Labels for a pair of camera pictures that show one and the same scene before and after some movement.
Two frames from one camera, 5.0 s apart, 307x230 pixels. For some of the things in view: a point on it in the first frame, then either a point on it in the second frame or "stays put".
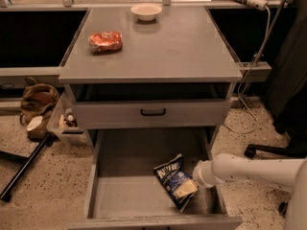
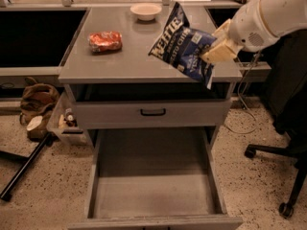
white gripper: x=200 y=174 → x=248 y=28
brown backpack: x=36 y=102 stays put
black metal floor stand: x=5 y=195 stays put
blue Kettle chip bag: x=177 y=182 → x=179 y=47
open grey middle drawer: x=122 y=192 stays put
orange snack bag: x=106 y=41 stays put
